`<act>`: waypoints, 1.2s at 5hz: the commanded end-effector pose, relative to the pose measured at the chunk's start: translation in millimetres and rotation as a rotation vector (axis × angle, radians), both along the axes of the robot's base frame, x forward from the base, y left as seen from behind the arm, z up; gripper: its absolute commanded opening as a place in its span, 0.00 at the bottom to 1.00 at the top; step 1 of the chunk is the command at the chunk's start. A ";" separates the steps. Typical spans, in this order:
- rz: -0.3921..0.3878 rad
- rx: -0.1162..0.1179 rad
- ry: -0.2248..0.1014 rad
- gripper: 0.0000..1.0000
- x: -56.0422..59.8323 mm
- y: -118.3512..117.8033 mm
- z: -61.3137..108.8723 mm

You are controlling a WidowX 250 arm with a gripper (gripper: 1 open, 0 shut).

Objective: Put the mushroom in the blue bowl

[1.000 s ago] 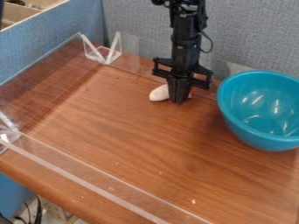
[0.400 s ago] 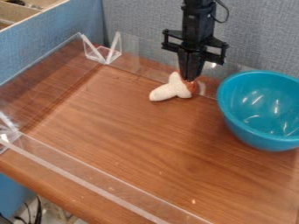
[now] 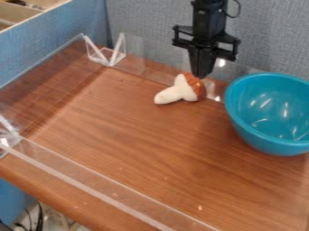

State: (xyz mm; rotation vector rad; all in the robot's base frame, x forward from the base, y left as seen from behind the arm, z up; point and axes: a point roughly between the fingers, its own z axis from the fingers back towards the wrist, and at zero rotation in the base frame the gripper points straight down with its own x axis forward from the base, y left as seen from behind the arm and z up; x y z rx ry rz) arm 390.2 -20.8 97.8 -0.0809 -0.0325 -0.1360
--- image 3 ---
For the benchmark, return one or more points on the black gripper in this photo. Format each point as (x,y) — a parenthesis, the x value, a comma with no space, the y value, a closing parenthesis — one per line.
(187,41)

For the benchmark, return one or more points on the white brown toy mushroom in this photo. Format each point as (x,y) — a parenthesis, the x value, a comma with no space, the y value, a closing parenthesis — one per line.
(187,89)

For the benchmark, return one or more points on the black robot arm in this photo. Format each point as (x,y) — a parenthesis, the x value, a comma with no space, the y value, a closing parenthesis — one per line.
(210,14)

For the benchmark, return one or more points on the blue plastic bowl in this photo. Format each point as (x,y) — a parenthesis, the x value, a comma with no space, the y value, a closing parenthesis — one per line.
(268,107)

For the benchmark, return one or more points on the wooden shelf box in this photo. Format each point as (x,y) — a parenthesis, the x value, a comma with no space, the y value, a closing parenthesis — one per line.
(16,11)

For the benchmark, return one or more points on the clear acrylic front barrier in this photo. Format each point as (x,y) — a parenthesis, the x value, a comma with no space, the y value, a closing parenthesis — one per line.
(119,196)

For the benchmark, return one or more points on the clear acrylic corner bracket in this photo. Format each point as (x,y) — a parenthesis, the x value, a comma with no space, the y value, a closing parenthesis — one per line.
(103,55)

